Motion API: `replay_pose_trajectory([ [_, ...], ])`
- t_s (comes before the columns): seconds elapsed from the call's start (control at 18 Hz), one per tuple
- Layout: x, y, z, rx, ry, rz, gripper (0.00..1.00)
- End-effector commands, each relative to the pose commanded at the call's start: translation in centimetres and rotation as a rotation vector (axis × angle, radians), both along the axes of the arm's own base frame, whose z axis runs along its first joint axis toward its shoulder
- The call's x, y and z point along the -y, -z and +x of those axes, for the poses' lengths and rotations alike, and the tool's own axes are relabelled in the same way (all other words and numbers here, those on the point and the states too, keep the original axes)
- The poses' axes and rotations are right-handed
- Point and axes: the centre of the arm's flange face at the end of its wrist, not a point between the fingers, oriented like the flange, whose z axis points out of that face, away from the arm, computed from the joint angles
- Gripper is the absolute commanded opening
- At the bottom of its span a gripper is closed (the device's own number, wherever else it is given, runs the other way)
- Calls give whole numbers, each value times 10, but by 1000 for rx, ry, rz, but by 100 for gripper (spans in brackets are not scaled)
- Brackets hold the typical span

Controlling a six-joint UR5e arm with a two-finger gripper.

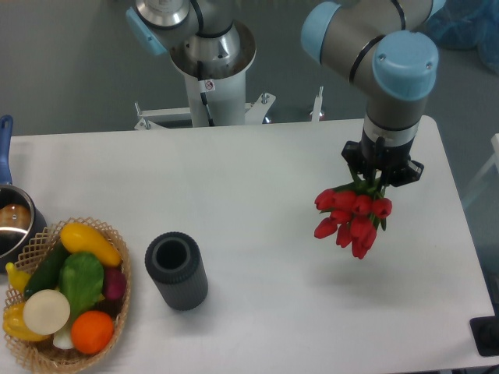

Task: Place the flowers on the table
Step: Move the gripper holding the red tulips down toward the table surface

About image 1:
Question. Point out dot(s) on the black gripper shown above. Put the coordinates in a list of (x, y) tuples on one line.
[(382, 157)]

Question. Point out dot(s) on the red tulip bouquet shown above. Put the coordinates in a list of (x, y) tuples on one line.
[(354, 212)]

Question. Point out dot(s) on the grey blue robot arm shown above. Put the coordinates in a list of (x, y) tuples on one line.
[(375, 45)]

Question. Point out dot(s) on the blue plastic bag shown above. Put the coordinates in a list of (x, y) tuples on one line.
[(467, 25)]

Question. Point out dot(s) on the black device at table edge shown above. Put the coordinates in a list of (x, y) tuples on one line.
[(485, 334)]

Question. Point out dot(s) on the dark grey ribbed vase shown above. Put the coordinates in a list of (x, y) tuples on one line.
[(174, 263)]

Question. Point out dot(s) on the purple red onion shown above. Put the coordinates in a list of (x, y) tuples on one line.
[(114, 286)]

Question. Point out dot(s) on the yellow squash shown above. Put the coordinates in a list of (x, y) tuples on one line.
[(77, 237)]

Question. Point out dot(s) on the green lettuce leaf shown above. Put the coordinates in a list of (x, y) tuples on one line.
[(81, 281)]

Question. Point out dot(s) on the orange fruit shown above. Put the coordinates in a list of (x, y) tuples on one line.
[(91, 332)]

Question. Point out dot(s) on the woven wicker basket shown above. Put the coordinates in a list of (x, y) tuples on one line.
[(43, 356)]

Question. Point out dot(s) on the dark green cucumber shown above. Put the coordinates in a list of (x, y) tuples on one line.
[(47, 273)]

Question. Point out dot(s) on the white leek stalk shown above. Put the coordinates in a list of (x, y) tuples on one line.
[(62, 338)]

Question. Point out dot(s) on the white round onion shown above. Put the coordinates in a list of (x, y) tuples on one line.
[(46, 312)]

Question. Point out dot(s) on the yellow banana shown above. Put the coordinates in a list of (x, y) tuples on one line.
[(18, 279)]

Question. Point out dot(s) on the yellow bell pepper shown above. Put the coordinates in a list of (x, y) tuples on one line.
[(14, 325)]

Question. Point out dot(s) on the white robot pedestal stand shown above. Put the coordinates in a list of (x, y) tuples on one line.
[(212, 102)]

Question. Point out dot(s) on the blue handled saucepan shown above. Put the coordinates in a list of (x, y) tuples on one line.
[(20, 218)]

